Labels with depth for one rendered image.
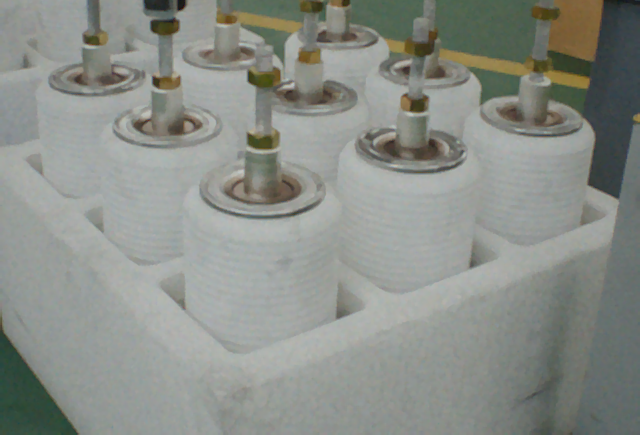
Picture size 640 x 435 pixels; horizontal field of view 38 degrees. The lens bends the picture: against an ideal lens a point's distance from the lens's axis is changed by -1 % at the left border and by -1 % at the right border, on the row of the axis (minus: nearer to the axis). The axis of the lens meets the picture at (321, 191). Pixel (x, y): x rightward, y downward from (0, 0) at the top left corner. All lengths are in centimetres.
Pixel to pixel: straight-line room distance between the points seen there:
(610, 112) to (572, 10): 76
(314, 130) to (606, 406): 27
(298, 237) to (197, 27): 60
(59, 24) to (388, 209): 54
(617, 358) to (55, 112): 43
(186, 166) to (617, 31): 51
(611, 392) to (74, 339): 37
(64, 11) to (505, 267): 58
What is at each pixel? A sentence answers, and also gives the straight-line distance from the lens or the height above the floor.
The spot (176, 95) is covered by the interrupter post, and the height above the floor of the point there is 28.
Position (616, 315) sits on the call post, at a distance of 61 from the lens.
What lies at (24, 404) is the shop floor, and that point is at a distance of 82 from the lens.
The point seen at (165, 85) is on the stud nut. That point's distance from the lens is 65.
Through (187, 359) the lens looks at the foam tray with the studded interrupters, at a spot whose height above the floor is 18.
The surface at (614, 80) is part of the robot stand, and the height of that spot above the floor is 20.
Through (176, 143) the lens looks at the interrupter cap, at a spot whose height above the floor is 25.
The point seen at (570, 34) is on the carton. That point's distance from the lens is 177.
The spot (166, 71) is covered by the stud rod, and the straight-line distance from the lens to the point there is 65.
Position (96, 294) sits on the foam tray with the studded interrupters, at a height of 16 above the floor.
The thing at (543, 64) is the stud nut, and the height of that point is 30.
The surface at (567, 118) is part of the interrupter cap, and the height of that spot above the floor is 25.
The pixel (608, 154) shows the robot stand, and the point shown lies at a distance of 103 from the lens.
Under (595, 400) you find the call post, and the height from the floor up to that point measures 12.
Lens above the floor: 50
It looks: 26 degrees down
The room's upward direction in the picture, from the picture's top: 2 degrees clockwise
